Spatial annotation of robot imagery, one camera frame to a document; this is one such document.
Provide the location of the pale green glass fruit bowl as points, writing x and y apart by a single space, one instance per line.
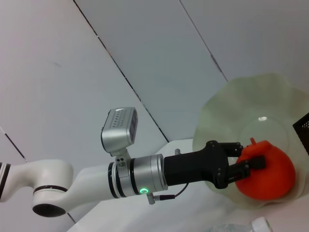
241 101

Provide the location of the black mesh pen holder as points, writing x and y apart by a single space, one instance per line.
303 133

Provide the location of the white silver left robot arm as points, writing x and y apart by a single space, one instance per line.
55 174

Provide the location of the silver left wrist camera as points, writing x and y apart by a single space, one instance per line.
118 133

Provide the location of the clear green-label water bottle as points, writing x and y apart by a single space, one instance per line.
241 227

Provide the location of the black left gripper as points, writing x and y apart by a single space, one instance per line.
193 166

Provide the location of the red-orange toy orange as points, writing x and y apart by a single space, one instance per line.
272 176

